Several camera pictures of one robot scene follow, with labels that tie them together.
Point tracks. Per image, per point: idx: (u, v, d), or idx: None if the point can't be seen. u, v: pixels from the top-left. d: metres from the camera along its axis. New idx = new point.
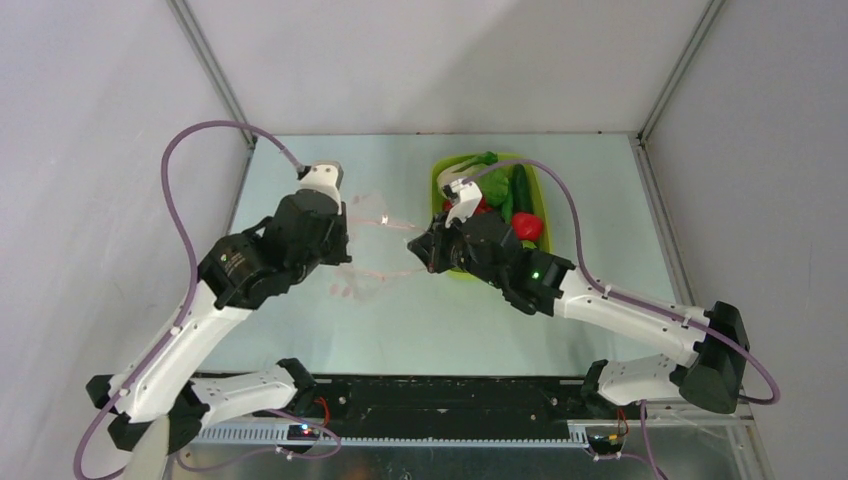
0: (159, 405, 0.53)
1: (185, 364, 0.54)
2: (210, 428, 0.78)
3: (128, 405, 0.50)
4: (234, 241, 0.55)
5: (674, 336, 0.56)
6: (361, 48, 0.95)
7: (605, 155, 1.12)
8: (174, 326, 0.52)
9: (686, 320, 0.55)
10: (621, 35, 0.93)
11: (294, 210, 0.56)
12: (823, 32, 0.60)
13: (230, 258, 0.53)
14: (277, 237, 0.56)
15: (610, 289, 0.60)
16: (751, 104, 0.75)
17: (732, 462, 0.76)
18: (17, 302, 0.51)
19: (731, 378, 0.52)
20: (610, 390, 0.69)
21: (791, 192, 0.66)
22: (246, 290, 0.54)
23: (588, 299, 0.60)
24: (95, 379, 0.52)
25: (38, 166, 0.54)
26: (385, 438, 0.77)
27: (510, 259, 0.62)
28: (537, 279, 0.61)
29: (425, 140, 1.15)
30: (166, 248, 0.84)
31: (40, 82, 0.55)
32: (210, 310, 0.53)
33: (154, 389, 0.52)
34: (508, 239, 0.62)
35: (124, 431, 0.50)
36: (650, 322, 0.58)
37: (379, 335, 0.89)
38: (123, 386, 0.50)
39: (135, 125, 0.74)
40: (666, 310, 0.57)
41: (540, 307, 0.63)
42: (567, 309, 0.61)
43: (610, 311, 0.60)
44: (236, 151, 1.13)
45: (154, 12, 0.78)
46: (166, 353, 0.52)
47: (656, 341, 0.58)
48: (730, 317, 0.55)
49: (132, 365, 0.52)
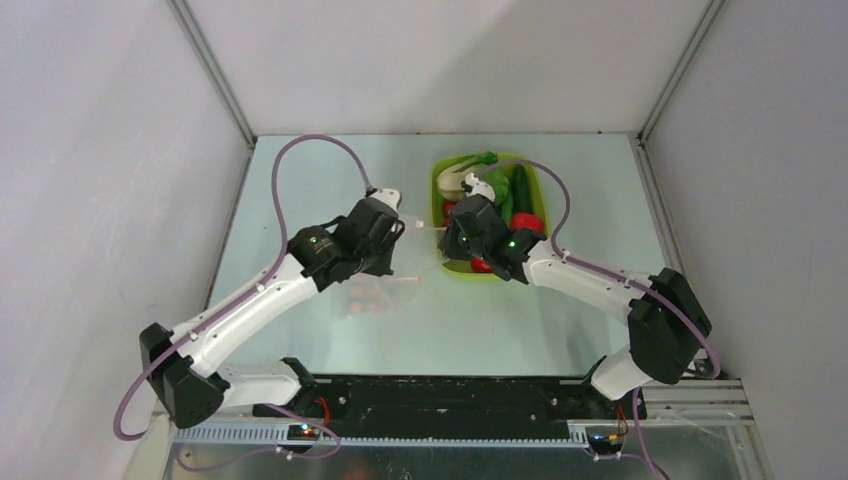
0: (215, 361, 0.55)
1: (250, 324, 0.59)
2: (210, 427, 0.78)
3: (196, 349, 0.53)
4: (319, 230, 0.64)
5: (616, 293, 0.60)
6: (361, 49, 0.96)
7: (605, 155, 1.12)
8: (259, 283, 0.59)
9: (628, 280, 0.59)
10: (621, 35, 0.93)
11: (367, 208, 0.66)
12: (823, 32, 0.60)
13: (316, 242, 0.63)
14: (347, 231, 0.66)
15: (569, 255, 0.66)
16: (751, 104, 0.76)
17: (733, 462, 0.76)
18: (18, 301, 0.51)
19: (667, 337, 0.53)
20: (598, 382, 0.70)
21: (791, 192, 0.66)
22: (327, 273, 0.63)
23: (546, 263, 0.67)
24: (153, 329, 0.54)
25: (38, 165, 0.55)
26: (384, 438, 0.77)
27: (492, 231, 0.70)
28: (513, 248, 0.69)
29: (425, 140, 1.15)
30: (167, 248, 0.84)
31: (41, 80, 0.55)
32: (295, 276, 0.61)
33: (221, 341, 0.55)
34: (488, 212, 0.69)
35: (181, 374, 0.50)
36: (598, 282, 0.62)
37: (379, 335, 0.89)
38: (194, 332, 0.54)
39: (135, 125, 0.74)
40: (612, 271, 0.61)
41: (515, 274, 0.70)
42: (531, 273, 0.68)
43: (564, 273, 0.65)
44: (236, 152, 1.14)
45: (155, 12, 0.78)
46: (244, 306, 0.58)
47: (603, 302, 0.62)
48: (672, 281, 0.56)
49: (201, 316, 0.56)
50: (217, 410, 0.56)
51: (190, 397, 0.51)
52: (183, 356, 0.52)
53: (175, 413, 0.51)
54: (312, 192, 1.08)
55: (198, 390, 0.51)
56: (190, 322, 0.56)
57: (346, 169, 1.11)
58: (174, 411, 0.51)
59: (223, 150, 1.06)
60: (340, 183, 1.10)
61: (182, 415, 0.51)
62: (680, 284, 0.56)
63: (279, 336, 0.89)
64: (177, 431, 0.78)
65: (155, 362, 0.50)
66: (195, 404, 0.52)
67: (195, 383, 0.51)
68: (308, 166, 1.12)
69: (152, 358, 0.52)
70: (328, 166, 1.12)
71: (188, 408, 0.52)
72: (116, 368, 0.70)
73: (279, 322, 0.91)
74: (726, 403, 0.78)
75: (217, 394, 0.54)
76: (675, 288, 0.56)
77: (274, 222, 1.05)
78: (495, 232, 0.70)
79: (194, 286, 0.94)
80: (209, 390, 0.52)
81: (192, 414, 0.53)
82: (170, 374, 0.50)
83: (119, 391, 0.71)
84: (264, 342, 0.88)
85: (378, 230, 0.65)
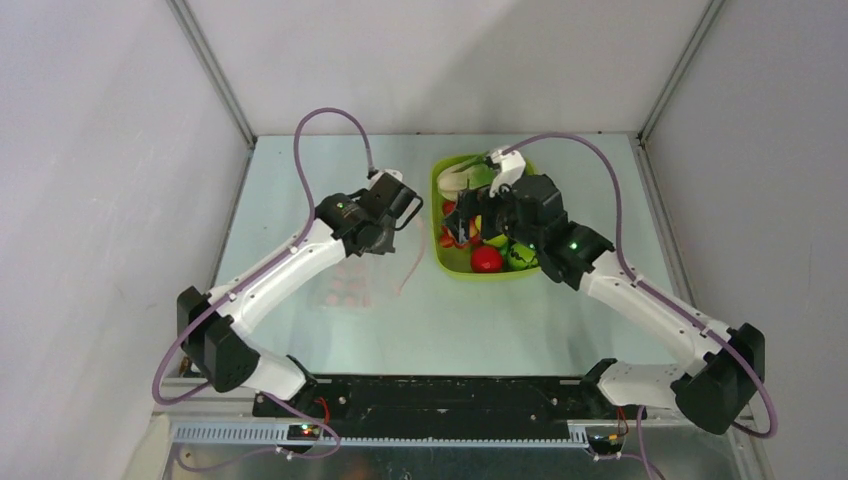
0: (252, 322, 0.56)
1: (285, 286, 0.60)
2: (212, 428, 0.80)
3: (235, 309, 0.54)
4: (344, 198, 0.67)
5: (689, 339, 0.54)
6: (361, 48, 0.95)
7: (605, 154, 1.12)
8: (292, 245, 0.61)
9: (707, 329, 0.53)
10: (621, 36, 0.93)
11: (389, 181, 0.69)
12: (823, 35, 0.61)
13: (343, 208, 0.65)
14: (370, 201, 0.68)
15: (642, 280, 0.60)
16: (751, 105, 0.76)
17: (733, 461, 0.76)
18: (18, 301, 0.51)
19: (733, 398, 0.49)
20: (610, 386, 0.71)
21: (792, 193, 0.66)
22: (355, 238, 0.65)
23: (615, 282, 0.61)
24: (190, 292, 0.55)
25: (38, 165, 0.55)
26: (384, 438, 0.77)
27: (552, 224, 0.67)
28: (574, 249, 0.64)
29: (425, 140, 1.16)
30: (167, 249, 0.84)
31: (40, 80, 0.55)
32: (327, 238, 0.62)
33: (259, 300, 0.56)
34: (555, 203, 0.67)
35: (223, 331, 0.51)
36: (669, 318, 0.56)
37: (380, 335, 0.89)
38: (233, 291, 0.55)
39: (135, 125, 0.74)
40: (690, 314, 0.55)
41: (568, 277, 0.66)
42: (593, 285, 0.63)
43: (633, 299, 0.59)
44: (237, 151, 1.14)
45: (155, 11, 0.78)
46: (281, 267, 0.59)
47: (667, 340, 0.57)
48: (753, 341, 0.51)
49: (238, 278, 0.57)
50: (249, 374, 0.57)
51: (228, 360, 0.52)
52: (222, 315, 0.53)
53: (214, 374, 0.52)
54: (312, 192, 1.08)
55: (237, 351, 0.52)
56: (226, 285, 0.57)
57: (346, 169, 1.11)
58: (214, 371, 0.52)
59: (223, 150, 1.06)
60: (339, 183, 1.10)
61: (220, 376, 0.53)
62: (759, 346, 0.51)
63: (279, 336, 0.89)
64: (177, 431, 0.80)
65: (195, 320, 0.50)
66: (233, 366, 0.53)
67: (235, 342, 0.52)
68: (307, 165, 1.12)
69: (190, 319, 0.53)
70: (328, 166, 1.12)
71: (227, 369, 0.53)
72: (115, 370, 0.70)
73: (278, 322, 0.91)
74: None
75: (254, 357, 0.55)
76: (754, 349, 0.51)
77: (274, 222, 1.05)
78: (556, 228, 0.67)
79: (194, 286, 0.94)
80: (247, 352, 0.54)
81: (228, 378, 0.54)
82: (212, 332, 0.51)
83: (120, 391, 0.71)
84: (264, 341, 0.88)
85: (400, 204, 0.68)
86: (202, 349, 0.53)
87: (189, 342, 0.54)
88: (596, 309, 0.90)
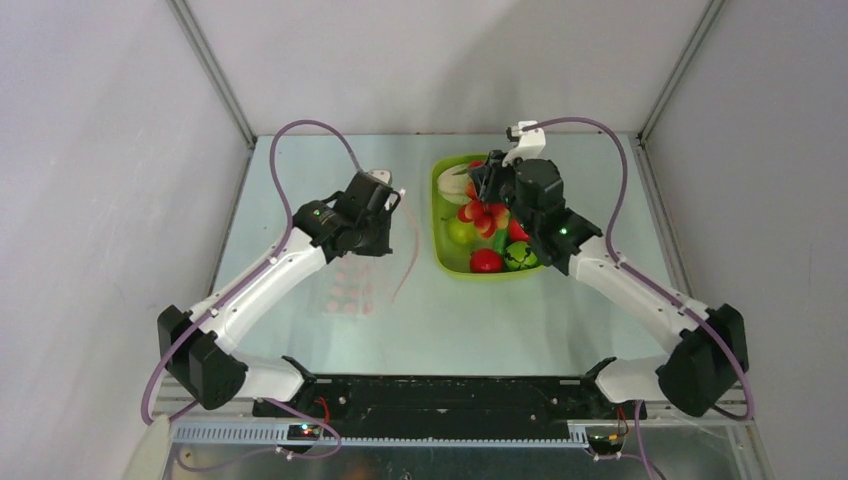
0: (237, 336, 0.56)
1: (267, 298, 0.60)
2: (212, 428, 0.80)
3: (218, 324, 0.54)
4: (321, 205, 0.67)
5: (667, 317, 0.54)
6: (361, 47, 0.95)
7: (606, 154, 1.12)
8: (271, 256, 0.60)
9: (684, 307, 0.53)
10: (621, 35, 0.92)
11: (364, 182, 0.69)
12: (823, 34, 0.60)
13: (320, 215, 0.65)
14: (346, 204, 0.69)
15: (625, 262, 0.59)
16: (752, 105, 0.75)
17: (733, 462, 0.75)
18: (17, 304, 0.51)
19: (710, 378, 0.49)
20: (607, 381, 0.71)
21: (794, 192, 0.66)
22: (334, 243, 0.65)
23: (600, 264, 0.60)
24: (170, 311, 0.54)
25: (40, 167, 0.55)
26: (384, 439, 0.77)
27: (551, 209, 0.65)
28: (564, 235, 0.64)
29: (425, 140, 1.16)
30: (167, 250, 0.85)
31: (41, 82, 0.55)
32: (305, 247, 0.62)
33: (241, 314, 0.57)
34: (557, 190, 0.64)
35: (209, 348, 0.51)
36: (652, 298, 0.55)
37: (378, 336, 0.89)
38: (214, 307, 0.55)
39: (134, 126, 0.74)
40: (669, 293, 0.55)
41: (556, 262, 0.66)
42: (578, 266, 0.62)
43: (616, 280, 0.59)
44: (236, 151, 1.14)
45: (155, 12, 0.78)
46: (262, 278, 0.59)
47: (647, 319, 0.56)
48: (732, 322, 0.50)
49: (218, 294, 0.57)
50: (237, 390, 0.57)
51: (216, 375, 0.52)
52: (206, 332, 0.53)
53: (202, 393, 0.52)
54: (313, 191, 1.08)
55: (222, 365, 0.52)
56: (207, 300, 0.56)
57: (346, 170, 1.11)
58: (199, 389, 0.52)
59: (223, 151, 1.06)
60: (338, 184, 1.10)
61: (208, 393, 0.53)
62: (738, 327, 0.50)
63: (279, 336, 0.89)
64: (177, 431, 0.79)
65: (178, 339, 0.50)
66: (220, 383, 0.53)
67: (221, 357, 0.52)
68: (307, 166, 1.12)
69: (172, 339, 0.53)
70: (327, 167, 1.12)
71: (215, 386, 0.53)
72: (115, 370, 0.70)
73: (278, 324, 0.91)
74: (726, 402, 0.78)
75: (240, 371, 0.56)
76: (732, 327, 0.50)
77: (274, 222, 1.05)
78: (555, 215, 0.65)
79: (193, 286, 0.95)
80: (234, 367, 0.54)
81: (216, 394, 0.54)
82: (196, 350, 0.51)
83: (120, 391, 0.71)
84: (263, 341, 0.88)
85: (376, 202, 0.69)
86: (187, 367, 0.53)
87: (173, 362, 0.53)
88: (597, 311, 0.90)
